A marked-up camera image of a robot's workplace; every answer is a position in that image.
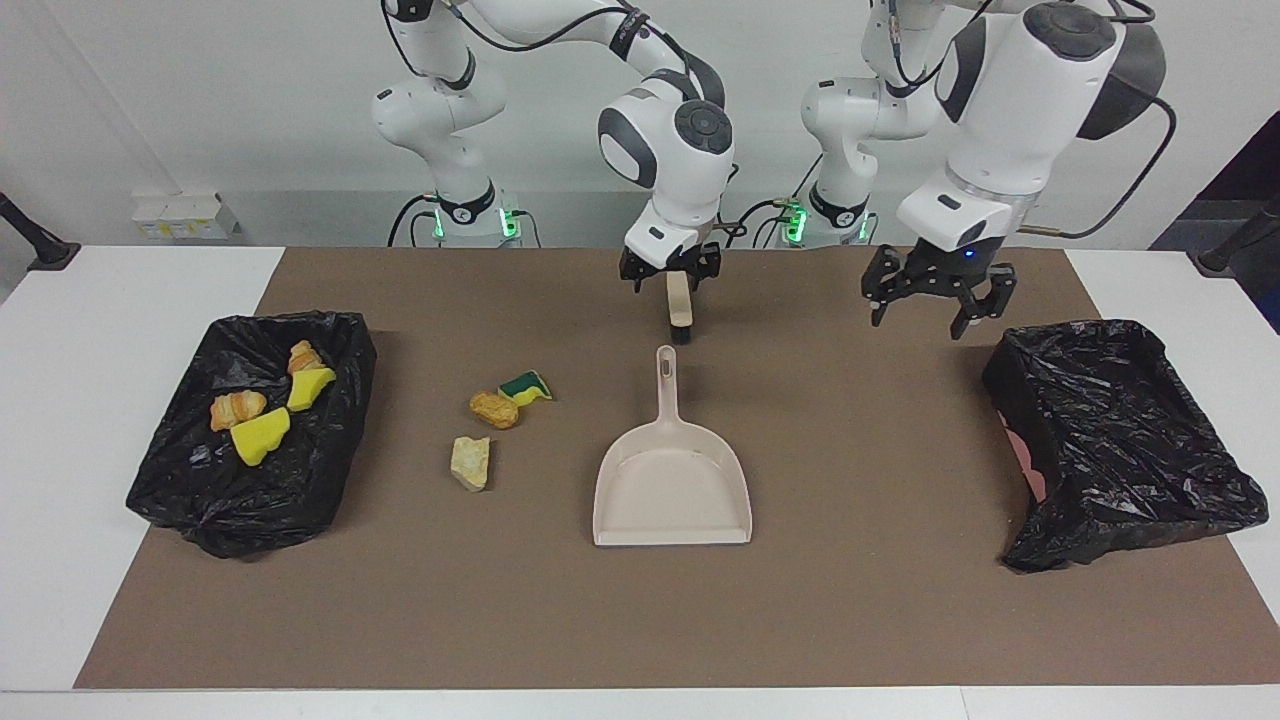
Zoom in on large yellow sponge piece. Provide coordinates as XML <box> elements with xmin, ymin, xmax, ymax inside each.
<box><xmin>230</xmin><ymin>407</ymin><xmax>292</xmax><ymax>468</ymax></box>

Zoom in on black stand foot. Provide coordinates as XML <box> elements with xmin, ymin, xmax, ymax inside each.
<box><xmin>1197</xmin><ymin>195</ymin><xmax>1280</xmax><ymax>278</ymax></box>
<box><xmin>0</xmin><ymin>192</ymin><xmax>81</xmax><ymax>272</ymax></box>

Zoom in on pale bread chunk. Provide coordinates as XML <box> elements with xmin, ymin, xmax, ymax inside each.
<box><xmin>450</xmin><ymin>435</ymin><xmax>492</xmax><ymax>493</ymax></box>

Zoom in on beige hand brush black bristles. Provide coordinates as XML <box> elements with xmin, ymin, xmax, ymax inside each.
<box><xmin>666</xmin><ymin>272</ymin><xmax>695</xmax><ymax>346</ymax></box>

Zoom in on brown table mat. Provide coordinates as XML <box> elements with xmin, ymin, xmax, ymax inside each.
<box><xmin>73</xmin><ymin>247</ymin><xmax>1280</xmax><ymax>691</ymax></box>

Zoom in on black right base cable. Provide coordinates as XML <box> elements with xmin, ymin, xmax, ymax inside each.
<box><xmin>388</xmin><ymin>193</ymin><xmax>441</xmax><ymax>248</ymax></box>

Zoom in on beige plastic dustpan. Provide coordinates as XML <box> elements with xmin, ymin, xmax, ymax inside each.
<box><xmin>592</xmin><ymin>345</ymin><xmax>753</xmax><ymax>547</ymax></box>

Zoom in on small yellow sponge wedge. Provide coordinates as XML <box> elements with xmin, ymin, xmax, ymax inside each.
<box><xmin>287</xmin><ymin>367</ymin><xmax>338</xmax><ymax>413</ymax></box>

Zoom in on black bag bin pink inside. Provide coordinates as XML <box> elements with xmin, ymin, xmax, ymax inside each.
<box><xmin>981</xmin><ymin>319</ymin><xmax>1270</xmax><ymax>574</ymax></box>

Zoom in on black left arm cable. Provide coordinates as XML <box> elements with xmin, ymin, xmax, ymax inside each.
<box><xmin>885</xmin><ymin>0</ymin><xmax>1178</xmax><ymax>239</ymax></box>

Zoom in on white wall socket box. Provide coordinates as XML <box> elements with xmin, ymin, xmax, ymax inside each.
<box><xmin>131</xmin><ymin>192</ymin><xmax>241</xmax><ymax>241</ymax></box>

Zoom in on black left base cable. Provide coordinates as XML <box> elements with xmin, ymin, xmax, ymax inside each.
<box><xmin>725</xmin><ymin>160</ymin><xmax>826</xmax><ymax>249</ymax></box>

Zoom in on green and yellow sponge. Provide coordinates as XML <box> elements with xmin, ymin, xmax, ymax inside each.
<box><xmin>498</xmin><ymin>370</ymin><xmax>554</xmax><ymax>406</ymax></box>

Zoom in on brown bread roll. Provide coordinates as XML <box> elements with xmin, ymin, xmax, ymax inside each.
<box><xmin>469</xmin><ymin>390</ymin><xmax>520</xmax><ymax>431</ymax></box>

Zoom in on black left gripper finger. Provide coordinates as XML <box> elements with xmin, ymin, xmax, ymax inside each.
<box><xmin>948</xmin><ymin>263</ymin><xmax>1019</xmax><ymax>341</ymax></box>
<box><xmin>862</xmin><ymin>248</ymin><xmax>909</xmax><ymax>328</ymax></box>

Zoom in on black base cable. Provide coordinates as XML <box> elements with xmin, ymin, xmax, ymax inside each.
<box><xmin>725</xmin><ymin>160</ymin><xmax>826</xmax><ymax>249</ymax></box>
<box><xmin>388</xmin><ymin>193</ymin><xmax>441</xmax><ymax>248</ymax></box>

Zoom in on black bag lined bin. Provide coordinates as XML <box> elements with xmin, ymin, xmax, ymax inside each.
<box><xmin>126</xmin><ymin>310</ymin><xmax>378</xmax><ymax>560</ymax></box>

